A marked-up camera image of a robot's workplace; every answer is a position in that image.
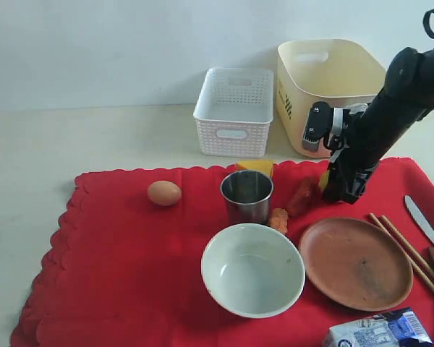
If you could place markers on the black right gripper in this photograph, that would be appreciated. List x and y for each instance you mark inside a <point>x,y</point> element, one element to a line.
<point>346,182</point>

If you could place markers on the yellow round fruit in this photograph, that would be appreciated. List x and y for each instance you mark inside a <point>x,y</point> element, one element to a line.
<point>323,180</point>

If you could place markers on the red sausage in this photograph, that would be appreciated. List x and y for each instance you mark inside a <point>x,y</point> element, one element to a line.
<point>302,198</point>

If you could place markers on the white blue milk carton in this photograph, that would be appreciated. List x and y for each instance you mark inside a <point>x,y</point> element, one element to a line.
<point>397,328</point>

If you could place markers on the brown egg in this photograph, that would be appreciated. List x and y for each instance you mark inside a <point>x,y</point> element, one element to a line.
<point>164,193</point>

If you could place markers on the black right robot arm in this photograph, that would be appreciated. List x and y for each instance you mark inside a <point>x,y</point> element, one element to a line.
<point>359,140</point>

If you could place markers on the wooden chopstick left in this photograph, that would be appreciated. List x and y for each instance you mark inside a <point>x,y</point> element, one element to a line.
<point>426,280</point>

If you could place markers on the orange cheese wedge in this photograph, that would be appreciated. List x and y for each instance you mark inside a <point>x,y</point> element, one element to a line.
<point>263,166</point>

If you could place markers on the orange fried nugget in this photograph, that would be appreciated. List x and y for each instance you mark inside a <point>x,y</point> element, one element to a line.
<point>278,220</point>

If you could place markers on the cream plastic bin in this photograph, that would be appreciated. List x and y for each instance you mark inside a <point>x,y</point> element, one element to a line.
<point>340,72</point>

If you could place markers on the brown oval plate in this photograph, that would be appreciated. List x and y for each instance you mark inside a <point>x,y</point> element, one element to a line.
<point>356,264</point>

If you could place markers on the silver table knife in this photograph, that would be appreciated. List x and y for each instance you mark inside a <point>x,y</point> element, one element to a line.
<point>419,218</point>

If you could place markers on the stainless steel cup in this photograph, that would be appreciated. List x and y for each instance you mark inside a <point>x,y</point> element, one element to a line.
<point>247,196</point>

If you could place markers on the white woven plastic basket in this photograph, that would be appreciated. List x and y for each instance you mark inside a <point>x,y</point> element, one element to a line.
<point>234,112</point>

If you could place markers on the pale green bowl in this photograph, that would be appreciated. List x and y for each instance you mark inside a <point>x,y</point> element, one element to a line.
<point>252,271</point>

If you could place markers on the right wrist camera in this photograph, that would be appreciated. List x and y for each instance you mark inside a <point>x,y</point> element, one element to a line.
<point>324,125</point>

